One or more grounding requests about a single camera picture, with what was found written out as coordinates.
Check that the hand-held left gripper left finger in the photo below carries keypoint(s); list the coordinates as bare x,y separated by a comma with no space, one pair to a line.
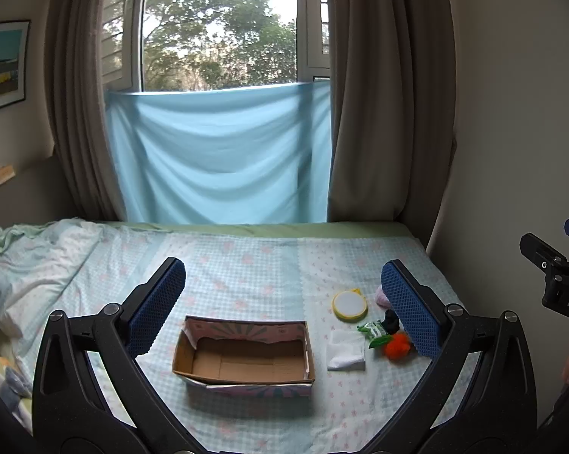
157,312

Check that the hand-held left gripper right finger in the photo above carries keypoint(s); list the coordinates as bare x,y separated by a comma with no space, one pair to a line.
410,312

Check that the black sock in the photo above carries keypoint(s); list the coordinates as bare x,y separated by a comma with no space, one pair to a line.
391,322

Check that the pink fluffy wristband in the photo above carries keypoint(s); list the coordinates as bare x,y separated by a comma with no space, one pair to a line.
383,297

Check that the orange fluffy pompom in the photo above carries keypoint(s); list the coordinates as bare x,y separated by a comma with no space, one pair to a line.
398,345

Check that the green white wrapper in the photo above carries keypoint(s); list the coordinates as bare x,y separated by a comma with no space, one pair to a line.
372,332

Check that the white cloth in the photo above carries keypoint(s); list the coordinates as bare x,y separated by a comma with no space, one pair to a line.
346,352

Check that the cardboard box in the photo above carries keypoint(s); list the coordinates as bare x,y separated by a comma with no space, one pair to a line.
246,359

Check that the checked floral bed blanket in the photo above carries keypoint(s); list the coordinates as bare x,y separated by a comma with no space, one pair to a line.
265,274

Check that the white floral crumpled duvet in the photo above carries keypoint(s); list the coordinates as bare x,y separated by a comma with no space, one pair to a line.
38,274

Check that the green bed sheet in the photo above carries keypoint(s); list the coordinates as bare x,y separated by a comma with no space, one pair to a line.
275,229

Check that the striped pillow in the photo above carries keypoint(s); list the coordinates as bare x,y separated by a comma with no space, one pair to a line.
10,383

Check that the light green crumpled cloth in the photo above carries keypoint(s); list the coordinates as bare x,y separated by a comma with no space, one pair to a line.
5,239

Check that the light blue hanging cloth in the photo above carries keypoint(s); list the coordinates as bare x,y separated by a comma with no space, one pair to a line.
218,151

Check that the small beige box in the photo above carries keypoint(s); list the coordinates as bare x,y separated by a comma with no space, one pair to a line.
3,173

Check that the beige curtain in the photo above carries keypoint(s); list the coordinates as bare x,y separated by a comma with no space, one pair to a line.
388,104
81,104

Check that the white framed window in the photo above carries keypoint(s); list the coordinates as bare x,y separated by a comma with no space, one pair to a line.
218,23

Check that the framed wall picture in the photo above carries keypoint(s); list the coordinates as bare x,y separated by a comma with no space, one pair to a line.
3,66

